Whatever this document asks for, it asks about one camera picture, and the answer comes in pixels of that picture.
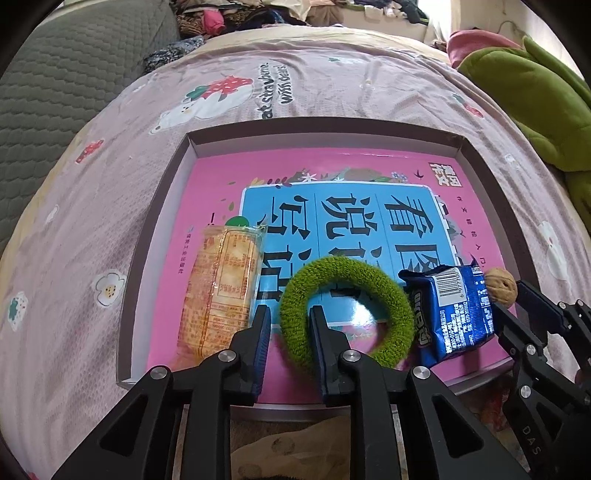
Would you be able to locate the printed pink bedsheet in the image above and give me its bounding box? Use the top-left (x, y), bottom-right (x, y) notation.
top-left (0, 28), bottom-right (591, 480)

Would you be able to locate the orange cracker packet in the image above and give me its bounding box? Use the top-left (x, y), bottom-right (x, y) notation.
top-left (178, 222), bottom-right (269, 370)

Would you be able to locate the grey quilted headboard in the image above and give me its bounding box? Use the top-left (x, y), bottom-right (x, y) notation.
top-left (0, 0), bottom-right (181, 250)

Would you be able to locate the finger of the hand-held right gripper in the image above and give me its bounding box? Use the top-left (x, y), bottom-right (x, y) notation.
top-left (493, 302), bottom-right (552, 374)
top-left (517, 279), bottom-right (591, 337)

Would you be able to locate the clothes heap on window seat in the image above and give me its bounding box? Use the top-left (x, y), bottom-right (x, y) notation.
top-left (365, 0), bottom-right (432, 24)

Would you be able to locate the walnut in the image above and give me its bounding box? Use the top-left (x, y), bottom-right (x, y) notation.
top-left (483, 269), bottom-right (519, 308)

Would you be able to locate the grey cardboard box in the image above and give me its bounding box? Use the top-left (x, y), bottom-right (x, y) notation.
top-left (115, 117), bottom-right (539, 421)

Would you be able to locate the beige sheer scrunchie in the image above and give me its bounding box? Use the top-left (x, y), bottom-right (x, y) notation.
top-left (231, 415), bottom-right (356, 480)

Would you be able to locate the green fuzzy scrunchie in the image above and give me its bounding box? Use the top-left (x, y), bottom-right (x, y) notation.
top-left (279, 258), bottom-right (415, 374)

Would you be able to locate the pile of clothes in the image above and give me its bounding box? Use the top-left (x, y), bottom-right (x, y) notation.
top-left (171, 0), bottom-right (324, 40)

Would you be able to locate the blue cookie packet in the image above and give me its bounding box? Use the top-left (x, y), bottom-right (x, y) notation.
top-left (398, 261), bottom-right (496, 368)

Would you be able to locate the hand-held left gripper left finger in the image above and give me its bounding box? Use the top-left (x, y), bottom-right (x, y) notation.
top-left (51, 305), bottom-right (273, 480)

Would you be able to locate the pink and blue book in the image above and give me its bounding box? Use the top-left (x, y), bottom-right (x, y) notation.
top-left (175, 154), bottom-right (513, 407)

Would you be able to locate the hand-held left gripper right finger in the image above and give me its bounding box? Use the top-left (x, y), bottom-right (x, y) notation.
top-left (308, 305), bottom-right (532, 480)

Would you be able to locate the pink pillow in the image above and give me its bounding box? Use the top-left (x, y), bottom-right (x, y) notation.
top-left (447, 30), bottom-right (522, 69)

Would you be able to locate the dark patterned cloth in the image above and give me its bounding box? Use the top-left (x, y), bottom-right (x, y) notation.
top-left (143, 34), bottom-right (204, 72)

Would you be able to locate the green fleece blanket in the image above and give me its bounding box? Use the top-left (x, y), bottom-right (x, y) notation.
top-left (457, 37), bottom-right (591, 241)

